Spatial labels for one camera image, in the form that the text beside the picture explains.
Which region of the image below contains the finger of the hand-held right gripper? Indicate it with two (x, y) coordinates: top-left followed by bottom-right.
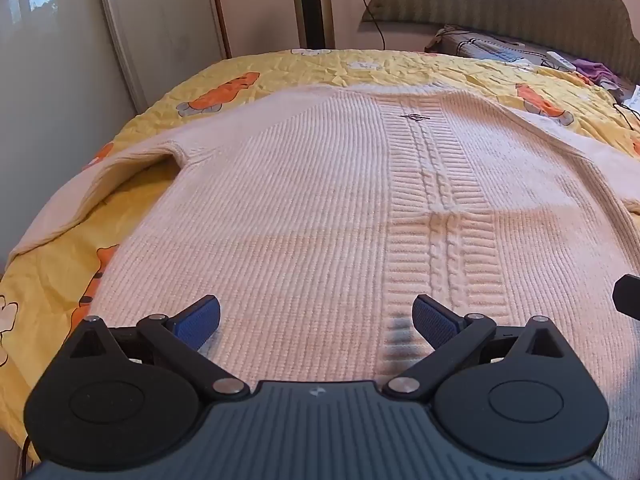
(612, 274), (640, 320)

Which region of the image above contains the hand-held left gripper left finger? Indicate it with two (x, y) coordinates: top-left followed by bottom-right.
(69, 294), (252, 402)

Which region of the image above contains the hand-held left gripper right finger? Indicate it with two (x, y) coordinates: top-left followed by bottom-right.
(382, 294), (570, 402)

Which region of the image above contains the cream knit sweater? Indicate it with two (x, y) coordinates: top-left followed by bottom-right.
(10, 80), (640, 480)

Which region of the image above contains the yellow printed blanket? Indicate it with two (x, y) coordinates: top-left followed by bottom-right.
(0, 48), (640, 463)

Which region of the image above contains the purple cloth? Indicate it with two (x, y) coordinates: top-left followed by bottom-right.
(572, 58), (615, 87)

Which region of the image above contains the white remote control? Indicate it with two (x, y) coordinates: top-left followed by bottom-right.
(545, 51), (577, 71)

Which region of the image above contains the white sliding wardrobe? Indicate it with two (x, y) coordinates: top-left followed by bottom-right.
(0, 0), (232, 266)

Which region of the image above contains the green padded headboard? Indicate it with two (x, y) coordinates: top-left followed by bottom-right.
(360, 0), (640, 72)

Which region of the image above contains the tall tower fan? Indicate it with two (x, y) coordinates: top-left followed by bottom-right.
(294, 0), (335, 51)

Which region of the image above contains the thin black cable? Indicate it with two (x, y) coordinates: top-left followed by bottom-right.
(612, 94), (640, 132)

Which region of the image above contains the black fan power cable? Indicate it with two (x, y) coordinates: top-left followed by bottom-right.
(354, 0), (387, 51)

